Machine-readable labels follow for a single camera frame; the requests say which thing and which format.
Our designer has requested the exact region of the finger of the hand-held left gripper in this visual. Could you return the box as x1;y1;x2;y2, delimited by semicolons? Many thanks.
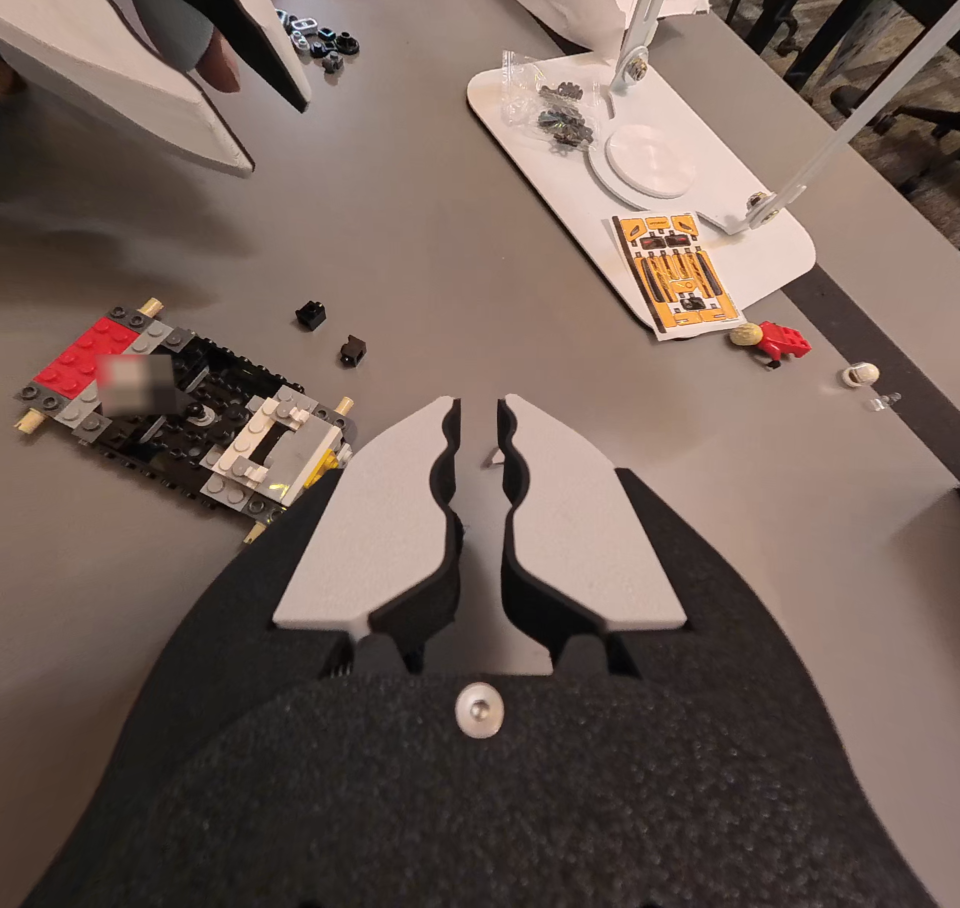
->
178;0;313;115
0;0;258;179

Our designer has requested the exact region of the pile of small dark bricks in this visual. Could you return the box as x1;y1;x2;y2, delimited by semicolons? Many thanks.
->
273;6;363;74

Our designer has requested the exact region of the clear bag of black parts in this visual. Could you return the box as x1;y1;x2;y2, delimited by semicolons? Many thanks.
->
497;47;603;153

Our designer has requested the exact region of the white booklet stand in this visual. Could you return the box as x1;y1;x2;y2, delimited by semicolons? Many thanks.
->
465;0;960;342

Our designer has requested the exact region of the white desk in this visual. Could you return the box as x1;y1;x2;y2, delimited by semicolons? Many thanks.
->
0;0;960;908

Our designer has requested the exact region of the person's left hand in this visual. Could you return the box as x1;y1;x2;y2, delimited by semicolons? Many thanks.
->
197;26;243;96

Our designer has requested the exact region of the red toy figure piece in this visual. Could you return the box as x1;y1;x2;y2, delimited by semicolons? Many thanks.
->
750;319;815;370

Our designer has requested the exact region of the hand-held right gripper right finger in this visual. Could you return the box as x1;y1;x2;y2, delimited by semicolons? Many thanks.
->
496;393;689;675

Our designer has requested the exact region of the toy brick car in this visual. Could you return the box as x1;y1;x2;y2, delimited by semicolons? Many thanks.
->
13;295;358;546

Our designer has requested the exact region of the orange sticker sheet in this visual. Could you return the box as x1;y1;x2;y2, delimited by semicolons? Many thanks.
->
602;209;745;342

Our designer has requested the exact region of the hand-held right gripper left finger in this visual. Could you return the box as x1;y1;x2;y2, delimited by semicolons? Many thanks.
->
271;395;465;675

